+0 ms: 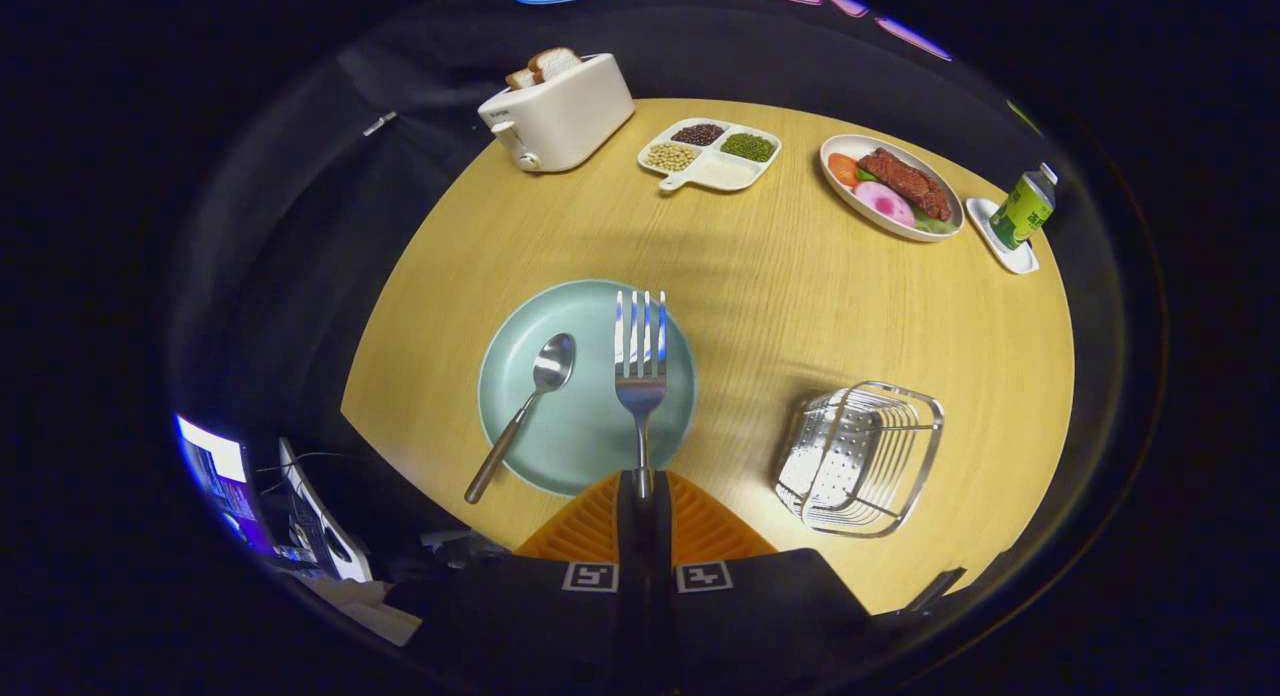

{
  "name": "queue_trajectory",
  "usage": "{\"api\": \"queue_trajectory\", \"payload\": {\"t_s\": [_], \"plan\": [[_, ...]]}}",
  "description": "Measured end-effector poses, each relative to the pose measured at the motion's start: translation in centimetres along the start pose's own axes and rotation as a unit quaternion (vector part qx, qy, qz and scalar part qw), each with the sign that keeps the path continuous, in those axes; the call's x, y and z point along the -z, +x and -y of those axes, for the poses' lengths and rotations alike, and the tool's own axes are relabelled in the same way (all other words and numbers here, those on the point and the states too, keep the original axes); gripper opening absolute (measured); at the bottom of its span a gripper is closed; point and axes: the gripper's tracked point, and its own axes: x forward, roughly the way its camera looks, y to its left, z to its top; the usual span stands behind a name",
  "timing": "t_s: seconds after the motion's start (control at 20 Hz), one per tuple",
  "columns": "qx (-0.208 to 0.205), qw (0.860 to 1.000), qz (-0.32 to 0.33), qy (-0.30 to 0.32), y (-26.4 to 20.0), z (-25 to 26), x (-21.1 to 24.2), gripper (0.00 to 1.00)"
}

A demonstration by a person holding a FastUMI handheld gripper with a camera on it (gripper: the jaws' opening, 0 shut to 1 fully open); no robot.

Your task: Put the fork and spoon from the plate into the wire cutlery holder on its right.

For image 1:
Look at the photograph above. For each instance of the green label drink bottle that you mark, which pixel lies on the green label drink bottle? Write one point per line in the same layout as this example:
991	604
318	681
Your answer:
1022	211

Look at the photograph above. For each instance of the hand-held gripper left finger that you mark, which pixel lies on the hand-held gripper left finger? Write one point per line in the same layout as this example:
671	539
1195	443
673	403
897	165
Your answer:
630	536

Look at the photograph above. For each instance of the white divided dish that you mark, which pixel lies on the white divided dish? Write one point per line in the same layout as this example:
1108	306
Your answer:
725	171

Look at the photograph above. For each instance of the brown meat piece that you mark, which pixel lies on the brown meat piece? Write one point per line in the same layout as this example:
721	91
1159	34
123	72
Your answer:
905	181

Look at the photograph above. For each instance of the green mung beans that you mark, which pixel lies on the green mung beans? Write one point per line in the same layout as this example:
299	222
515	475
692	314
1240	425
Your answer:
748	147

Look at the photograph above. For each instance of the yellow soybeans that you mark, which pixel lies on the yellow soybeans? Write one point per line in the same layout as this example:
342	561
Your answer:
670	157

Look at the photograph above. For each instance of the white oval food plate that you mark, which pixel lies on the white oval food plate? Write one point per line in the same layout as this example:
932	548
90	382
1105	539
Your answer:
850	204

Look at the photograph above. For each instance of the lit computer monitor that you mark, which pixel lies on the lit computer monitor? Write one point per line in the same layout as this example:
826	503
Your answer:
225	481

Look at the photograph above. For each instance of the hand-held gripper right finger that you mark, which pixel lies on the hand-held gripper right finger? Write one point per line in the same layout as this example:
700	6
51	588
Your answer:
657	536

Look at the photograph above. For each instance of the teal round plate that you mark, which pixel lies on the teal round plate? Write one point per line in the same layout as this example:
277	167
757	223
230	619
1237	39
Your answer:
570	416

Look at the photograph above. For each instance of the pink round food slice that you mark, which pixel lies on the pink round food slice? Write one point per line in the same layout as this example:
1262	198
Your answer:
885	203

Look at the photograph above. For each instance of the orange carrot slice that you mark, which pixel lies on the orange carrot slice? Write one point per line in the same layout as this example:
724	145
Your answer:
843	169

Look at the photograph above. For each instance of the dark red beans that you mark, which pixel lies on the dark red beans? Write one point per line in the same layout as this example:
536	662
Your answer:
698	134

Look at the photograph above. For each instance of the white square coaster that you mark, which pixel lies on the white square coaster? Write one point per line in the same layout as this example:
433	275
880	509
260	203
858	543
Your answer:
1015	259

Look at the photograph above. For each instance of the white toaster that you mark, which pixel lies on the white toaster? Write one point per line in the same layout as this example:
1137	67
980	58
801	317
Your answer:
565	116

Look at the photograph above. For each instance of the toast bread slice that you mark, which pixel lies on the toast bread slice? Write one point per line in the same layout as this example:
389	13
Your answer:
520	77
555	63

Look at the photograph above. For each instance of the white clip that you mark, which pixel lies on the white clip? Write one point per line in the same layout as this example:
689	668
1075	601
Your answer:
379	124

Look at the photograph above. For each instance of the green lettuce leaf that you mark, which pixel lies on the green lettuce leaf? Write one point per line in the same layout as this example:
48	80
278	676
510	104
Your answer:
935	224

